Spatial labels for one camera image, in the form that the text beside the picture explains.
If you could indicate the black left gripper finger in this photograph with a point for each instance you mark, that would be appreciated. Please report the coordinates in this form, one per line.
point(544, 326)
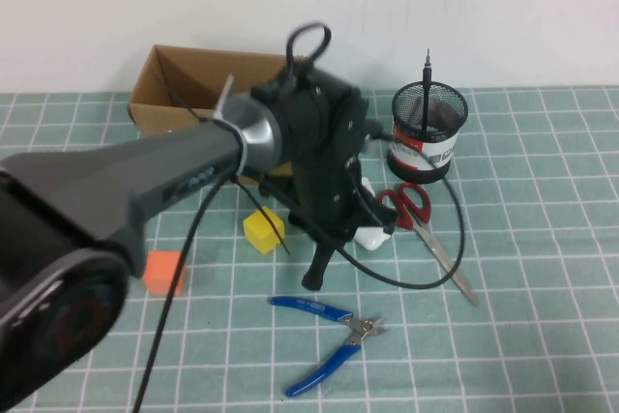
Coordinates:
point(321, 241)
point(345, 239)

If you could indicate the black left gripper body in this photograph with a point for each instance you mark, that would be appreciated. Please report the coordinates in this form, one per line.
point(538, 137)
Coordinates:
point(333, 190)

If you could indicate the thick black screwdriver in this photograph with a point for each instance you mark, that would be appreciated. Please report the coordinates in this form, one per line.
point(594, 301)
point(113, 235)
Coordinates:
point(316, 273)

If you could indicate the thin black precision screwdriver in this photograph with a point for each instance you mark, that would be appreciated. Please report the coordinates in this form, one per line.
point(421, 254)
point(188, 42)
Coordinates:
point(426, 89)

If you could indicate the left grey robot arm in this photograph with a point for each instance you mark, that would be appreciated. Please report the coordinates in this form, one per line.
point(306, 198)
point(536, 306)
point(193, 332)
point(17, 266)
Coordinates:
point(121, 181)

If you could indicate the white earbuds case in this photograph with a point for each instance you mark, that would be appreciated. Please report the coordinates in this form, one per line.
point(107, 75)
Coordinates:
point(372, 240)

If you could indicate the white cube block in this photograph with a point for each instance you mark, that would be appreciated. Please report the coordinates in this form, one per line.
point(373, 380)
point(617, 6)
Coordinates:
point(369, 186)

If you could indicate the black zip tie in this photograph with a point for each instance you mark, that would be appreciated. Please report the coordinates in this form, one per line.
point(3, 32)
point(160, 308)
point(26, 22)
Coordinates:
point(272, 229)
point(186, 100)

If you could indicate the yellow cube block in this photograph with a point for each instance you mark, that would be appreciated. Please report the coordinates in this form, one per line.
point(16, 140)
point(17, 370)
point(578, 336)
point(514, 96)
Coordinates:
point(258, 239)

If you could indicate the black mesh pen holder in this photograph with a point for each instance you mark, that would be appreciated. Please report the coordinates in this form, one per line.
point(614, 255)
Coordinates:
point(425, 168)

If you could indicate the white zip tie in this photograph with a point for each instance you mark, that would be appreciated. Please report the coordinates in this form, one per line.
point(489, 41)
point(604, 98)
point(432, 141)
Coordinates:
point(225, 98)

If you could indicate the orange cube block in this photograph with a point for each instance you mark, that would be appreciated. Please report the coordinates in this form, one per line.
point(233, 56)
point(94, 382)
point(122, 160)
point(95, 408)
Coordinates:
point(157, 282)

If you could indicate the brown cardboard box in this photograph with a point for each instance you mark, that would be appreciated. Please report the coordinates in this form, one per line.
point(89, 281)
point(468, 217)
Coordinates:
point(193, 69)

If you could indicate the green checked tablecloth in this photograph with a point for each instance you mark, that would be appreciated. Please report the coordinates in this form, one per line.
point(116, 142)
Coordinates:
point(532, 287)

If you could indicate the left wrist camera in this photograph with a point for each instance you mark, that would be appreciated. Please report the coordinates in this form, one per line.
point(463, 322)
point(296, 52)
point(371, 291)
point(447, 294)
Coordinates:
point(372, 135)

